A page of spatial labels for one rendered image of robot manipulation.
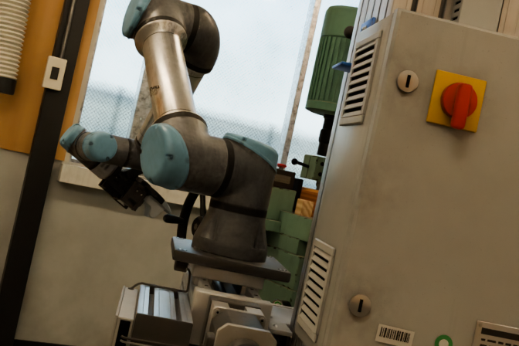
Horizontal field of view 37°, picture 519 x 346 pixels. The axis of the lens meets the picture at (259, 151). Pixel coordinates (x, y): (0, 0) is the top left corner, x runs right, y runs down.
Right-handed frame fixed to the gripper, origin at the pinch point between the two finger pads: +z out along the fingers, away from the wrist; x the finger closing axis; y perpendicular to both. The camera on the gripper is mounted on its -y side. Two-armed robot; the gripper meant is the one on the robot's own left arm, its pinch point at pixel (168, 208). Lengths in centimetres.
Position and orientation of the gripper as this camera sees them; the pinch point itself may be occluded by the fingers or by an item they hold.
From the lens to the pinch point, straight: 218.1
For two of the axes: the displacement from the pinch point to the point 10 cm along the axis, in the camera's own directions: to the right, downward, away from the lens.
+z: 6.6, 6.4, 3.9
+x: 5.1, 0.1, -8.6
